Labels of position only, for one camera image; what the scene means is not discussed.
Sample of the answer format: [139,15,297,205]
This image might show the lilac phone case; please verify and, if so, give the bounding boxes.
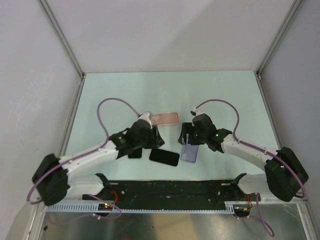
[180,144,199,164]

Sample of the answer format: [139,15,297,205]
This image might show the pink phone case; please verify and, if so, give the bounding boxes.
[152,112,180,126]

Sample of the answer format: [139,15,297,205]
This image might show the black phone purple frame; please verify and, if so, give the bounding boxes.
[149,148,180,167]

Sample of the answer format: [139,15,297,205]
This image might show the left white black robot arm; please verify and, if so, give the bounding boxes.
[32,119,165,206]

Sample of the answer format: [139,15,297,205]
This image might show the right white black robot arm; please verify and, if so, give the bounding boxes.
[178,113,309,202]

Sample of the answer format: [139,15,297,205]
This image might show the left small circuit board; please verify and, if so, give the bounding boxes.
[98,203,113,211]

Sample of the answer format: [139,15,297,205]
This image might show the small circuit board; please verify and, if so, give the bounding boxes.
[98,203,113,211]
[233,204,251,218]

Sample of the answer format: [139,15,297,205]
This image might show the right small circuit board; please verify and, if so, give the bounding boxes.
[233,204,251,218]

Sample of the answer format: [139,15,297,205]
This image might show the black phone teal frame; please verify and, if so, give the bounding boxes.
[128,148,143,159]

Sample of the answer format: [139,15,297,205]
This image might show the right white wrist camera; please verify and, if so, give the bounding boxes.
[190,108,205,116]

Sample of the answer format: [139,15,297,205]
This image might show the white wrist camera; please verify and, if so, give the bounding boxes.
[138,111,153,128]
[190,108,205,116]

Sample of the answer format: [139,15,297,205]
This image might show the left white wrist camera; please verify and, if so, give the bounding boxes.
[138,111,153,128]

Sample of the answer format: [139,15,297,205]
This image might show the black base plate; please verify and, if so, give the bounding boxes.
[96,179,255,202]

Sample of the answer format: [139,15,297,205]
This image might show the grey slotted cable duct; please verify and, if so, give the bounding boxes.
[46,202,235,214]

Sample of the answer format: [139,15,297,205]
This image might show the right aluminium frame post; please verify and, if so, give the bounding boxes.
[256,0,305,81]

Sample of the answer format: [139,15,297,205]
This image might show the aluminium frame post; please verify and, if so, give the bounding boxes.
[37,0,86,81]
[256,0,305,81]

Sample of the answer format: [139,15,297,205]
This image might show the left aluminium frame post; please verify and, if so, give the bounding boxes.
[37,0,86,81]

